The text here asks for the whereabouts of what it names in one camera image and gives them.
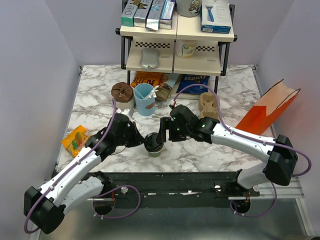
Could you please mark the white printed paper cup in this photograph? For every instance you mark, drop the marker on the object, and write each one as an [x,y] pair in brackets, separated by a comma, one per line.
[185,48]

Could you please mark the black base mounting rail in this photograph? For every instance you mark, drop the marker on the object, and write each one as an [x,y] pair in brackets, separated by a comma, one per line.
[163,190]

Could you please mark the orange paper gift bag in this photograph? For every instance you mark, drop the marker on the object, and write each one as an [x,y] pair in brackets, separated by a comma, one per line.
[268,108]

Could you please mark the teal toothpaste box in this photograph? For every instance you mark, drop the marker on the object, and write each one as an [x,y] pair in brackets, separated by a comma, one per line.
[127,16]

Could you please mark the orange snack bag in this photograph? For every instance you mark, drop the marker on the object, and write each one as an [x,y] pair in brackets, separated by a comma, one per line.
[152,78]

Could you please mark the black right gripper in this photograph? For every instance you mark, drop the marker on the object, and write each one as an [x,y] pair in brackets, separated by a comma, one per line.
[166,123]

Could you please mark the orange snack packet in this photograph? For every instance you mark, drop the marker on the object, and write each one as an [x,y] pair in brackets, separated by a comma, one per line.
[75,140]

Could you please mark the blue razor package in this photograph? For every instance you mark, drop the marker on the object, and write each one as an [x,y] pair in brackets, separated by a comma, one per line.
[215,17]

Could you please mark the black plastic cup lid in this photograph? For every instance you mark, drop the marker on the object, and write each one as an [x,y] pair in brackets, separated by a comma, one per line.
[151,144]

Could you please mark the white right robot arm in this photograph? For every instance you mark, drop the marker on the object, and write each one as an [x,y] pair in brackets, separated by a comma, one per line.
[278,159]

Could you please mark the blue Doritos chip bag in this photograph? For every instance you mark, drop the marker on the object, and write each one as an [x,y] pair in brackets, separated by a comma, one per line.
[191,79]

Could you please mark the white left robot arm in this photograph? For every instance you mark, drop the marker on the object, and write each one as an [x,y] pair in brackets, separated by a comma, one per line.
[47,205]

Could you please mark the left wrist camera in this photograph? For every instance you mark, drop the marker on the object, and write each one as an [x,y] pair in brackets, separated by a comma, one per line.
[128,112]

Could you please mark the purple white toothpaste box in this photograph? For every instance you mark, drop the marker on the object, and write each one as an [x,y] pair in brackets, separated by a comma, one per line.
[166,17]

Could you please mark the green paper coffee cup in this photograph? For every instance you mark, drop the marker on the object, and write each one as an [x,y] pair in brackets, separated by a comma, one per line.
[155,154]

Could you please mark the silver blue toothpaste box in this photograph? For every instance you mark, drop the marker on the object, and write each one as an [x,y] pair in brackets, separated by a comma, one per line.
[153,19]

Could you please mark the brown and white pouch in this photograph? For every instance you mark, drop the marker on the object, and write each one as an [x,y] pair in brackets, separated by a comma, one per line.
[123,95]

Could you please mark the grey cartoon mug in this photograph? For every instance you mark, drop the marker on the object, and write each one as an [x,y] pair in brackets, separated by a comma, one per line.
[188,8]

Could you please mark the light blue cup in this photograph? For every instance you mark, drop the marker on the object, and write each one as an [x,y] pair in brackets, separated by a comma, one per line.
[144,100]

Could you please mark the brown cardboard cup carrier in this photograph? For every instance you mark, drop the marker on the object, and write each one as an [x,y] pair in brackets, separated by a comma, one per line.
[208,106]

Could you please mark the olive brown small package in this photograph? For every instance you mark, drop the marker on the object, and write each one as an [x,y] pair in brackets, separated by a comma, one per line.
[163,92]

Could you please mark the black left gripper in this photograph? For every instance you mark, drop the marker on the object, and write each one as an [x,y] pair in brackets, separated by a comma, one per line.
[138,140]

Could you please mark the cream two-tier shelf rack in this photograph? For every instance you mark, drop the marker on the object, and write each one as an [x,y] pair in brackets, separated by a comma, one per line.
[210,58]

